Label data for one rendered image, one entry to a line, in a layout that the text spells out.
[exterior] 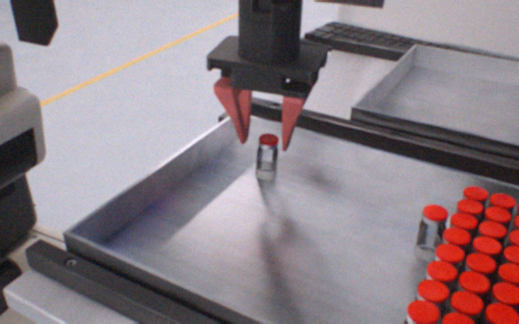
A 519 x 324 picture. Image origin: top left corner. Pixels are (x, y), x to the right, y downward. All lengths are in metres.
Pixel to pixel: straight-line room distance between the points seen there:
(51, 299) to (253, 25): 0.28
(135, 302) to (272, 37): 0.24
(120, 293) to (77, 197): 1.78
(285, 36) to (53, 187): 1.89
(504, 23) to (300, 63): 0.76
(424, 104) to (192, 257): 0.41
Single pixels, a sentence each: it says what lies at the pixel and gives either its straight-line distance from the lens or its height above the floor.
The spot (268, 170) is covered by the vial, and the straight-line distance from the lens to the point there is 0.56.
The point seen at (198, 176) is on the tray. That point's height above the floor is 0.88.
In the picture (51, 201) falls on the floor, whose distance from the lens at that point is 2.22.
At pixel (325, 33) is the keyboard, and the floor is 0.83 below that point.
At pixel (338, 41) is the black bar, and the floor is 0.90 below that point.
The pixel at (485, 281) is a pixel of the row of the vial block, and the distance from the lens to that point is 0.41.
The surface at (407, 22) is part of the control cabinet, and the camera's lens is 1.27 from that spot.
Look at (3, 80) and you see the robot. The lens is 1.04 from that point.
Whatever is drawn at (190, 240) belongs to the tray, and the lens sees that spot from 0.50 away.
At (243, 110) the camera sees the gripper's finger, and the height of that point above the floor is 0.95.
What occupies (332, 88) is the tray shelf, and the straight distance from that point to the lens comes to 0.79.
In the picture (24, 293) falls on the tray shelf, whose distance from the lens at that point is 0.48.
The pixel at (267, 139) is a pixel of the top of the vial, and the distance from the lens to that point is 0.55.
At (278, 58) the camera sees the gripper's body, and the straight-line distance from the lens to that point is 0.49.
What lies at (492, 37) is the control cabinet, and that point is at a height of 0.84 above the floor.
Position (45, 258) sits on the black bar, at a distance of 0.48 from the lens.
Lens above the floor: 1.19
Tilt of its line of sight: 30 degrees down
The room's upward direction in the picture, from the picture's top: straight up
